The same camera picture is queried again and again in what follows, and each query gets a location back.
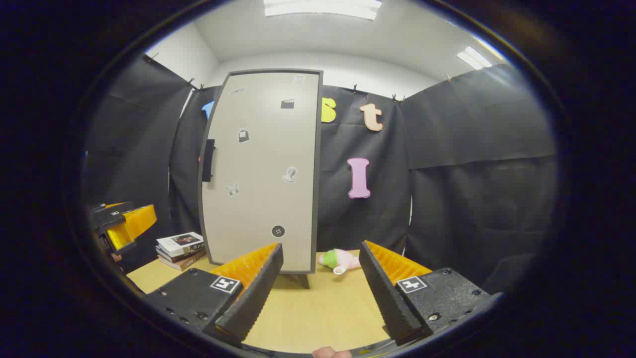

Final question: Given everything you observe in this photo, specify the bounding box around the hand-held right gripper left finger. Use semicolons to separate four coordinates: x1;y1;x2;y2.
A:
143;242;284;348

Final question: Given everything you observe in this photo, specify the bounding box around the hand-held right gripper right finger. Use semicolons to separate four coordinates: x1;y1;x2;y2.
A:
359;240;497;347

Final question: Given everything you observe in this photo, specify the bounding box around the white book with dark photo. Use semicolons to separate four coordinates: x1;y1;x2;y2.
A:
157;232;204;258

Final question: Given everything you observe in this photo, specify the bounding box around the pink and green plush toy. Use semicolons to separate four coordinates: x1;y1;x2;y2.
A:
318;249;362;275

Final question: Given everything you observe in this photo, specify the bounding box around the brown book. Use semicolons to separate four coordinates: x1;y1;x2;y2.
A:
159;250;207;271

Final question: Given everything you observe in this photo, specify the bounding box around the black backdrop cloth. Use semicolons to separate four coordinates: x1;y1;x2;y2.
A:
84;54;559;299

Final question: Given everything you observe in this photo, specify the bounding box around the small ceiling light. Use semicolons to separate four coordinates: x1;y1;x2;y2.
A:
457;46;493;70

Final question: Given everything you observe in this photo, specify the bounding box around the long ceiling light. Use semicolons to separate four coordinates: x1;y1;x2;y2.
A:
263;0;382;21

